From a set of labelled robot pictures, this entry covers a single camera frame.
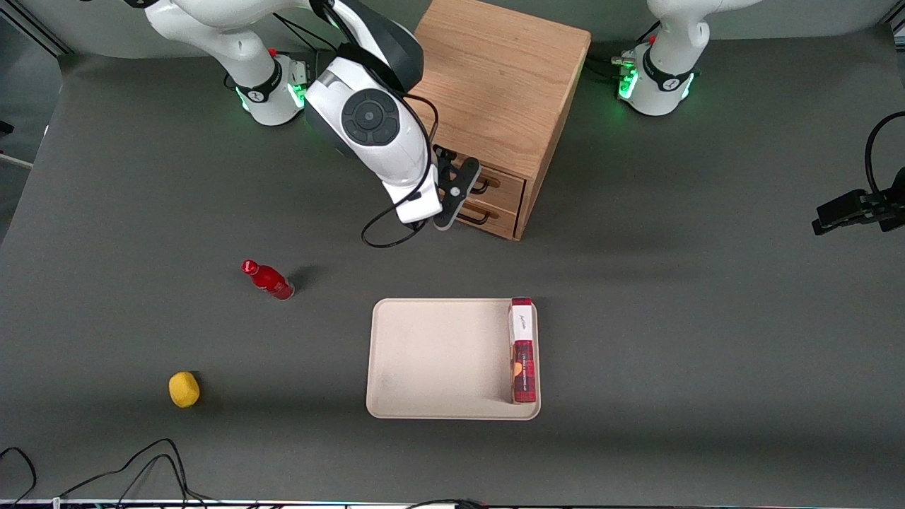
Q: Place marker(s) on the red bottle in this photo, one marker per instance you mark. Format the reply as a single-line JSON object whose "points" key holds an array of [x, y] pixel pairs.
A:
{"points": [[272, 281]]}

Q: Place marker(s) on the beige plastic tray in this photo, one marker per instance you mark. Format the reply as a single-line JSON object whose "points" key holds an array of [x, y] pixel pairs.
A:
{"points": [[438, 360]]}

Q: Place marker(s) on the wooden drawer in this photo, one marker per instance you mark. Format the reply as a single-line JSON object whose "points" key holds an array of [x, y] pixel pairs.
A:
{"points": [[509, 189], [503, 220]]}

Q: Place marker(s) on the wooden drawer cabinet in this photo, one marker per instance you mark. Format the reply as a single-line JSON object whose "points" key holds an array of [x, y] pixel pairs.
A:
{"points": [[509, 78]]}

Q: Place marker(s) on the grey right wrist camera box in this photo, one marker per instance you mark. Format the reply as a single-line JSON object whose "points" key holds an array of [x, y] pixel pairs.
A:
{"points": [[459, 194]]}

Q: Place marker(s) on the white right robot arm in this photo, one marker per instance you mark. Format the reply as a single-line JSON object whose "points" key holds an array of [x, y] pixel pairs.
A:
{"points": [[368, 116]]}

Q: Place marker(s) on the grey metal frame bar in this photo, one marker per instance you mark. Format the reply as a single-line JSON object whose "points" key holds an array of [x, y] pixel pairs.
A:
{"points": [[42, 32]]}

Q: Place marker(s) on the red cookie box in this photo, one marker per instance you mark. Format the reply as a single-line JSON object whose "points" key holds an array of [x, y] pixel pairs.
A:
{"points": [[523, 367]]}

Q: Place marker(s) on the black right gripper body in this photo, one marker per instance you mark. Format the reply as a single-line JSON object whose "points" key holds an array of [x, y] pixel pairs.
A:
{"points": [[443, 157]]}

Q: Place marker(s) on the yellow lemon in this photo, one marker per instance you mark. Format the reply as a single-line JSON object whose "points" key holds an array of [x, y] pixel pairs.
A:
{"points": [[184, 390]]}

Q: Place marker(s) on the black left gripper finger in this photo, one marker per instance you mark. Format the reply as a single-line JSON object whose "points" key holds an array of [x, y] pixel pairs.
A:
{"points": [[845, 211]]}

